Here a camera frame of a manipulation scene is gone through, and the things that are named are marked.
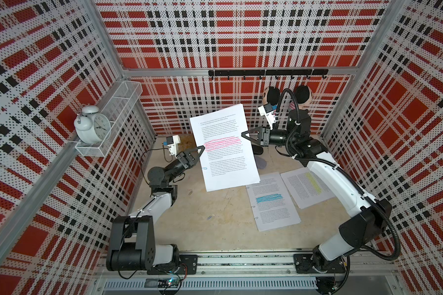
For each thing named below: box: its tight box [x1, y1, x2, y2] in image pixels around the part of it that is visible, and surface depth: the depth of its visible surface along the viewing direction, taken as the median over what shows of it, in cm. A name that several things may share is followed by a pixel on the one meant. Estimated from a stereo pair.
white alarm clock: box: [73, 104, 112, 144], surface depth 63 cm
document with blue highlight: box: [245, 172, 302, 232], surface depth 93 cm
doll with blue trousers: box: [294, 85, 310, 104], surface depth 95 cm
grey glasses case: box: [254, 155, 268, 170], surface depth 110 cm
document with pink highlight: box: [189, 103, 261, 193], surface depth 69 cm
